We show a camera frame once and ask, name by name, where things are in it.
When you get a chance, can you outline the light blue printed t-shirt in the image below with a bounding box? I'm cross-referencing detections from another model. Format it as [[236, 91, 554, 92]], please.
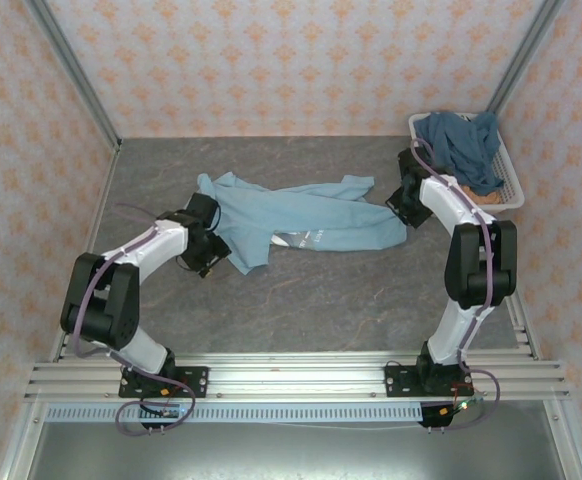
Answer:
[[194, 172, 406, 275]]

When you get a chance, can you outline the orange t-shirt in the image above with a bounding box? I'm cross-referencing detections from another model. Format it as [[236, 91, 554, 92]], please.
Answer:
[[459, 184, 505, 205]]

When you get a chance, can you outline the dark blue t-shirt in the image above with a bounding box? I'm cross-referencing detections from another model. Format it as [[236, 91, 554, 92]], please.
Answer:
[[414, 111, 505, 196]]

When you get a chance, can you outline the white plastic basket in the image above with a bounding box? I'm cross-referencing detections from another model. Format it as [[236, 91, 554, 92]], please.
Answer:
[[408, 112, 526, 217]]

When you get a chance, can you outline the aluminium mounting beam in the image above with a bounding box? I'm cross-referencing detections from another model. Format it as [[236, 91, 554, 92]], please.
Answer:
[[24, 352, 570, 401]]

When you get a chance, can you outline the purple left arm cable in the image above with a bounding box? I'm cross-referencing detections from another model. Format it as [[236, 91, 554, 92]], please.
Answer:
[[68, 202, 197, 436]]

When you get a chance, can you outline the aluminium left side rail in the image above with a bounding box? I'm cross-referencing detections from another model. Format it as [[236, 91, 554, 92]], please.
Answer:
[[48, 144, 122, 362]]

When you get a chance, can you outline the aluminium rail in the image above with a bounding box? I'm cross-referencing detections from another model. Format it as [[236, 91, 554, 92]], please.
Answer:
[[48, 144, 122, 362], [490, 214, 542, 362]]

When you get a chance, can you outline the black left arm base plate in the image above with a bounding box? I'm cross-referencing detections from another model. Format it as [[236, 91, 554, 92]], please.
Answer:
[[118, 366, 210, 400]]

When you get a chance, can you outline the white slotted cable duct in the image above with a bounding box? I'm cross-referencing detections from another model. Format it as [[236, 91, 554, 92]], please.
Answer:
[[45, 403, 425, 424]]

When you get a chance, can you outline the aluminium right side rail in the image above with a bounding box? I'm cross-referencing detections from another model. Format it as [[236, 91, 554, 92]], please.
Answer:
[[490, 214, 542, 362]]

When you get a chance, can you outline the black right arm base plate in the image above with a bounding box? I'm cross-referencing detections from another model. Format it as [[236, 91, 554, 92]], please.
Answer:
[[384, 363, 475, 399]]

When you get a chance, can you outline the aluminium left corner post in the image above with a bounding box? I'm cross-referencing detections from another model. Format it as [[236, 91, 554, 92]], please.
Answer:
[[25, 0, 123, 151]]

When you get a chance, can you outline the aluminium corner post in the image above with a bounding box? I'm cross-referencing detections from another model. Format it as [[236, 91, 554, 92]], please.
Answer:
[[25, 0, 123, 151], [485, 0, 565, 115]]

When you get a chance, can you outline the aluminium right corner post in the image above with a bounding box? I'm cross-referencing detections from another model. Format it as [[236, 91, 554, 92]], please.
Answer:
[[485, 0, 565, 115]]

